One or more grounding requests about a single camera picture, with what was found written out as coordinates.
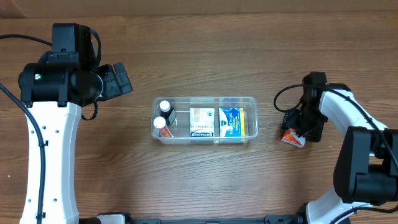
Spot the red white sachet packet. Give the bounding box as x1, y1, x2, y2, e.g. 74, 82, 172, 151
281, 129, 306, 148

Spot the dark bottle white cap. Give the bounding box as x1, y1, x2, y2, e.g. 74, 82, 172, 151
159, 100, 176, 126

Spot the orange pill bottle white cap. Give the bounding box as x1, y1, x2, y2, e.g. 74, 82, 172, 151
153, 116, 173, 138

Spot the blue yellow VapoDrops box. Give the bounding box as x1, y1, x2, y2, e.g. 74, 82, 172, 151
219, 108, 246, 138

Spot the white blue Hansaplast box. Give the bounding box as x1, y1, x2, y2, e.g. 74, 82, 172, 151
190, 108, 215, 138

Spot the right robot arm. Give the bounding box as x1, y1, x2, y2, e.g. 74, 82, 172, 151
264, 72, 397, 224

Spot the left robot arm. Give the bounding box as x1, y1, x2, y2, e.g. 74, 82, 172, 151
18, 23, 132, 223

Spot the clear plastic container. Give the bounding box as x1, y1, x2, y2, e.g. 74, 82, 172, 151
152, 96, 259, 144

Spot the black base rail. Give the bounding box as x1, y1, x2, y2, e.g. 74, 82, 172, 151
78, 212, 307, 224

